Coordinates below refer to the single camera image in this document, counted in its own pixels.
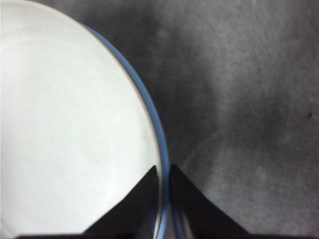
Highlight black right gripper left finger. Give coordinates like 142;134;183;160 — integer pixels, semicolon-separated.
19;166;158;239

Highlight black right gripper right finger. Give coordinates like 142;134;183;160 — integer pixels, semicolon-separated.
170;164;319;239

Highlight blue plate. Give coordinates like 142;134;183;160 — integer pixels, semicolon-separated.
83;24;191;239

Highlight white plate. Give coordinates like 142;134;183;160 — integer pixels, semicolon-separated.
0;0;161;239

